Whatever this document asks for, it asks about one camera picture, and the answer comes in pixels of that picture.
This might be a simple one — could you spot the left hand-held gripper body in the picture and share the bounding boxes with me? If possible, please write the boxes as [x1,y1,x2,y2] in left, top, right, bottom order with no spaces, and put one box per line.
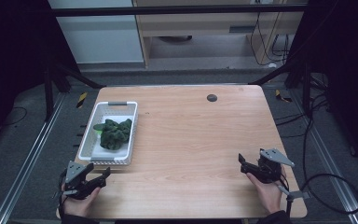
[61,160,98,201]

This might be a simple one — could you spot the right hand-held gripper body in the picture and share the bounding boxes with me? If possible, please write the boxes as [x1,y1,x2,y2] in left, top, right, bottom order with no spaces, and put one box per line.
[255,147,296,185]

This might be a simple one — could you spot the person's left hand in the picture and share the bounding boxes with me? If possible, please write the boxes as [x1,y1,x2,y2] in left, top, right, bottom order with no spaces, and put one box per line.
[62,186,103,218]

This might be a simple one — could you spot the person's right hand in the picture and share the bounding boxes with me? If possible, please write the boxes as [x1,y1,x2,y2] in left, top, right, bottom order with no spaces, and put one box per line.
[245,167,288,216]

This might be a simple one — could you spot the white plastic basket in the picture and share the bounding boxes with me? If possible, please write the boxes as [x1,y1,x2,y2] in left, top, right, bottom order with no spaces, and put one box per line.
[76,100,139,166]

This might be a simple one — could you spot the green leafy vegetable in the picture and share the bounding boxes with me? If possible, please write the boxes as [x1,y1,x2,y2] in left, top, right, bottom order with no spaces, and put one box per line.
[92,118,133,151]

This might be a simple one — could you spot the yellow black striped tape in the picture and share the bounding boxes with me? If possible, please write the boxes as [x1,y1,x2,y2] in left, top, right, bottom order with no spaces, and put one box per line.
[274,89,293,104]
[76,91,89,109]

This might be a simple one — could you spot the black metal stand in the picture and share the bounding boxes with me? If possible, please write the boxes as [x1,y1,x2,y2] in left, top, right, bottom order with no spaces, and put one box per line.
[42,60,106,123]
[249,57,313,117]

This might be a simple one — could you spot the white cabinet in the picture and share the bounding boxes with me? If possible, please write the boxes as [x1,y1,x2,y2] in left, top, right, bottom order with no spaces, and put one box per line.
[47,0,145,65]

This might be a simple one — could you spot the dark curtain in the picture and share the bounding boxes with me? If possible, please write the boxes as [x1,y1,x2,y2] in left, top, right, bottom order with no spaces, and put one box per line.
[0,0,80,157]
[286,0,358,171]

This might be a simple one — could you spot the light wooden desk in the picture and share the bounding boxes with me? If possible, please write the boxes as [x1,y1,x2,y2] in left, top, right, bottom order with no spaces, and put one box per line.
[131,0,310,69]

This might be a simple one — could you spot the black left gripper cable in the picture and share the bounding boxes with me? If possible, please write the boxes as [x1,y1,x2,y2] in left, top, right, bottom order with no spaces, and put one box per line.
[56,169,69,218]

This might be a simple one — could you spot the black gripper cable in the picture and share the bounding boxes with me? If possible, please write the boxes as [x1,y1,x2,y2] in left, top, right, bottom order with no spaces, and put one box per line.
[279,166,291,191]
[56,169,69,218]

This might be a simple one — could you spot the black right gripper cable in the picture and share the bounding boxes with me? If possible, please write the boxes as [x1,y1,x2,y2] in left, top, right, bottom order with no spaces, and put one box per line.
[279,166,291,191]

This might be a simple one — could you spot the grey metal bracket stand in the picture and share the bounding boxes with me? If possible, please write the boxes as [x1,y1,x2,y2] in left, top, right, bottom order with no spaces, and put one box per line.
[277,185,310,219]

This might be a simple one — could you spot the looped black floor cable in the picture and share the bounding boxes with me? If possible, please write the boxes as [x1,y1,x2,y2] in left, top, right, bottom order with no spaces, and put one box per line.
[300,92,358,216]

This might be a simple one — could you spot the aluminium floor rail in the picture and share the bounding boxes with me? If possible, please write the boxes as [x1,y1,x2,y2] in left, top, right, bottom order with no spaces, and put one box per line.
[291,89,358,224]
[0,92,67,224]

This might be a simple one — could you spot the hanging black cables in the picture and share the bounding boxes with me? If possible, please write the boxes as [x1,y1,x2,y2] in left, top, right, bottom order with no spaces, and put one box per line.
[249,11,291,67]

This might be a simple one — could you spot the black horizontal frame bar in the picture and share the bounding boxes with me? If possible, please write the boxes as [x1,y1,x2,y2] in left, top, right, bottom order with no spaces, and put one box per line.
[50,4,310,17]

